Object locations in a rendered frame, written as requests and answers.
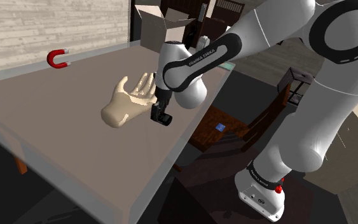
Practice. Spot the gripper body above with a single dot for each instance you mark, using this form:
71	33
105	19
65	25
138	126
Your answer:
161	116

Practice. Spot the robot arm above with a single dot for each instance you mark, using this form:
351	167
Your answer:
315	118

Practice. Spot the beige hand model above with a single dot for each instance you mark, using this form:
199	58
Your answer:
126	105

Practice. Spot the brown wooden low table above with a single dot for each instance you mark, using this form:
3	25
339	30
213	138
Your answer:
209	130

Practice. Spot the small blue flat object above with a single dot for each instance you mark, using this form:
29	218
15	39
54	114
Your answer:
220	127

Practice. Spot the teal flat object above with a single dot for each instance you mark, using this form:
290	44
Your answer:
227	65

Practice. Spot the open cardboard box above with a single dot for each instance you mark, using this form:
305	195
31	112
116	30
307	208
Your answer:
154	31

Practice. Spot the grey table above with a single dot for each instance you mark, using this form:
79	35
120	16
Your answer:
73	130

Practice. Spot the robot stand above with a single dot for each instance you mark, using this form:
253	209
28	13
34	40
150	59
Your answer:
203	198

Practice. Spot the dark wooden chair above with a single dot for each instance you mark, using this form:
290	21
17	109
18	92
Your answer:
271	114

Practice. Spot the dark wooden cabinet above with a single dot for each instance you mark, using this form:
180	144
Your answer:
219	21

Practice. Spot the red horseshoe magnet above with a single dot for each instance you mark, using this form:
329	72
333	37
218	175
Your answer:
51	60

